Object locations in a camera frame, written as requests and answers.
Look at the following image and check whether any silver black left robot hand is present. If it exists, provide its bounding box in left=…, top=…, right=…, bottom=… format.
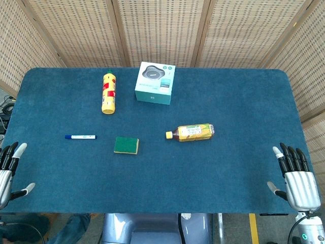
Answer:
left=0, top=141, right=36, bottom=210

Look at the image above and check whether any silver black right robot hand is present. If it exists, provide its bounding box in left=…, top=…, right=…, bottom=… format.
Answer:
left=266, top=142, right=322, bottom=211

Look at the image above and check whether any blue white marker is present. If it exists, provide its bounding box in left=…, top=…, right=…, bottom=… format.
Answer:
left=64, top=134, right=98, bottom=140

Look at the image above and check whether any green yellow scrub sponge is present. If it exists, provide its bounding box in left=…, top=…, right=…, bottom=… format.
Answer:
left=113, top=136, right=140, bottom=155

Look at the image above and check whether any blue denim trouser leg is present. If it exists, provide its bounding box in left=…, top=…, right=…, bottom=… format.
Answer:
left=47, top=213, right=92, bottom=244

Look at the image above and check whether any metal table leg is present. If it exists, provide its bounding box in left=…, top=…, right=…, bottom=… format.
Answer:
left=216, top=213, right=225, bottom=244

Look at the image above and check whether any woven rattan screen panel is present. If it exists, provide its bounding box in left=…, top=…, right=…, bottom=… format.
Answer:
left=110, top=0, right=213, bottom=68
left=261, top=0, right=325, bottom=201
left=194, top=0, right=318, bottom=68
left=0, top=0, right=66, bottom=99
left=21, top=0, right=129, bottom=68

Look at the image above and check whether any tea bottle yellow label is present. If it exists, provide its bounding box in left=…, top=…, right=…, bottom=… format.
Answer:
left=165, top=123, right=215, bottom=142

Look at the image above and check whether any blue felt table mat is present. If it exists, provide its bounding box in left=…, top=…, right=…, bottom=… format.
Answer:
left=0, top=67, right=313, bottom=214

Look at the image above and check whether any yellow squeeze bottle red label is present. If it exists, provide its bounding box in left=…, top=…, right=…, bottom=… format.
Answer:
left=101, top=69, right=117, bottom=114

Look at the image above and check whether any grey blue robot torso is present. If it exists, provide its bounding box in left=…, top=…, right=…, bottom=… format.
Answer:
left=101, top=212, right=213, bottom=244

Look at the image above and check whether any teal white speaker box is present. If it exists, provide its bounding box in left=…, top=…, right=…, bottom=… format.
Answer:
left=134, top=61, right=176, bottom=106

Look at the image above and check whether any black cable bundle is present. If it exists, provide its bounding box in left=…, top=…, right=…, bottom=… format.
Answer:
left=0, top=95, right=16, bottom=135

